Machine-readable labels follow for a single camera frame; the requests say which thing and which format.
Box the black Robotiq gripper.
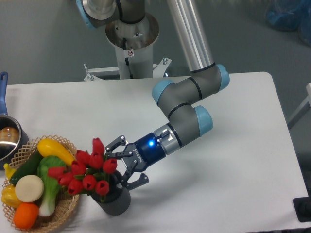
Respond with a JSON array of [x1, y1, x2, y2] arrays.
[[105, 133, 168, 190]]

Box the red tulip bouquet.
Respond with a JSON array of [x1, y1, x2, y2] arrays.
[[48, 138, 117, 203]]

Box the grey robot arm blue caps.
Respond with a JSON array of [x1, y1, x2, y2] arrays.
[[76, 0, 230, 190]]

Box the dark grey ribbed vase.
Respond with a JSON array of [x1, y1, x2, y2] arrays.
[[91, 169, 131, 216]]

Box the yellow squash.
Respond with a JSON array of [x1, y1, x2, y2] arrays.
[[37, 138, 75, 166]]

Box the green bok choy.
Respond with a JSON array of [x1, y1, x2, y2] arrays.
[[37, 155, 66, 217]]

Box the dark green cucumber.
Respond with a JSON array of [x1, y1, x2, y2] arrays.
[[10, 150, 43, 185]]

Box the orange fruit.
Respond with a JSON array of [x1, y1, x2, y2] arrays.
[[13, 202, 39, 230]]

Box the yellow banana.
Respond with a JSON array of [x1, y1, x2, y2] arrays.
[[3, 163, 16, 180]]

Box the yellow bell pepper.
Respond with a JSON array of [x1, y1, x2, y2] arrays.
[[1, 185, 22, 208]]

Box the black device at table edge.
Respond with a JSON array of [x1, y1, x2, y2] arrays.
[[293, 197, 311, 222]]

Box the blue plastic bag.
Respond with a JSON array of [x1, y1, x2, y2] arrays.
[[265, 0, 311, 46]]

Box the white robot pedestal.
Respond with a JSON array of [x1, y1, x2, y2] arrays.
[[85, 13, 172, 81]]

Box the blue handled saucepan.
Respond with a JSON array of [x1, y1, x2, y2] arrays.
[[0, 71, 29, 170]]

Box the white metal frame right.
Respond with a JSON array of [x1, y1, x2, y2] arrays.
[[287, 83, 311, 130]]

